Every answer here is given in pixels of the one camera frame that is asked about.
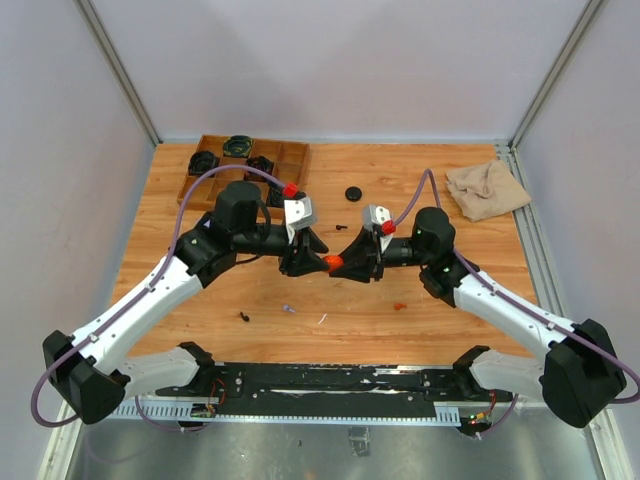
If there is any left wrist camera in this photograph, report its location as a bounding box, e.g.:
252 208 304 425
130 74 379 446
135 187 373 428
284 196 317 231

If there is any green yellow rolled sock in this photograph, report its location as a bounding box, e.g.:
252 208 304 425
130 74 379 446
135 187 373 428
223 135 254 158

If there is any aluminium frame post left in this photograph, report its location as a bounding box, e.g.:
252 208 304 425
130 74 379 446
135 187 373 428
73 0 162 147

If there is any dark green rolled sock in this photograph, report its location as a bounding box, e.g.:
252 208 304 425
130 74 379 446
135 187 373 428
266 185 287 209

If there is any wooden compartment tray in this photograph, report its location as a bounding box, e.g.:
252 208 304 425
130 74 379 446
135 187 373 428
177 135 310 222

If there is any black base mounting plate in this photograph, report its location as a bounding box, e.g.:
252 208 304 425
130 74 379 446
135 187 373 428
155 362 512 422

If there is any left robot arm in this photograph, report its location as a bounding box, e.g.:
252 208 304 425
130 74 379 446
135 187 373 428
36 181 328 425

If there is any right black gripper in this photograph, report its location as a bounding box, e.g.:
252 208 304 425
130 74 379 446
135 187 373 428
329 227 431 282

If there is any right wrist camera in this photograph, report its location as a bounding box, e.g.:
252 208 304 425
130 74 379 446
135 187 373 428
362 204 393 231

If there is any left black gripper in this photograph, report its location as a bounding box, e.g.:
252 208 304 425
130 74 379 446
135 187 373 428
235 223 331 277

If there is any orange earbud charging case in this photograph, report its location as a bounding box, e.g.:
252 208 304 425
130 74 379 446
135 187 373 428
323 255 344 273

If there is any beige cloth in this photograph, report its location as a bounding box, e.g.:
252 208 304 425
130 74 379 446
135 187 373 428
446 160 531 222

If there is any black rolled sock left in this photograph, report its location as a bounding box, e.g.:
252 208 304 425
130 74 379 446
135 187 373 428
188 150 219 177

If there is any black round charging case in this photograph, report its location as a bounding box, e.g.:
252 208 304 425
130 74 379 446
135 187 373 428
344 186 363 202

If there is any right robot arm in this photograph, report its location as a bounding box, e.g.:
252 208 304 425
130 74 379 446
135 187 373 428
327 207 627 428

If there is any aluminium frame post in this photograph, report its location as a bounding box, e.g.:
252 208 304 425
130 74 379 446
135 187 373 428
73 0 162 147
508 0 608 151

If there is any aluminium frame post right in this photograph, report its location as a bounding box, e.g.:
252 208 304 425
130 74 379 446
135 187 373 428
508 0 608 151

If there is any black orange rolled sock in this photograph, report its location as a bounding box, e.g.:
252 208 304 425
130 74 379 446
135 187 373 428
244 156 274 182

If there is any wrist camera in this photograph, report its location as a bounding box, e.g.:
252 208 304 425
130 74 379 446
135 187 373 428
362 204 393 231
284 196 317 231

